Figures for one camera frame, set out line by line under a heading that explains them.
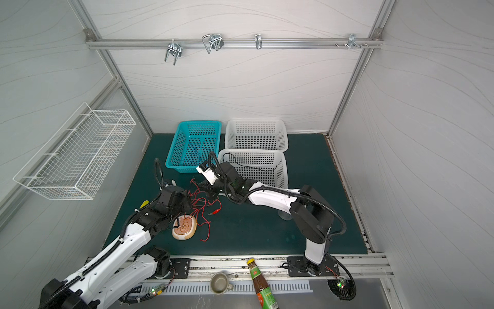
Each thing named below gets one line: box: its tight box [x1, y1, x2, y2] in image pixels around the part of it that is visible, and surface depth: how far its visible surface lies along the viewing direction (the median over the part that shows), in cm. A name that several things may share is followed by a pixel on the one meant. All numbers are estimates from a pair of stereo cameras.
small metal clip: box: [254, 33, 264, 50], surface depth 80 cm
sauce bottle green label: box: [247, 258, 280, 309], surface depth 68 cm
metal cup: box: [209, 272, 234, 295], surface depth 71 cm
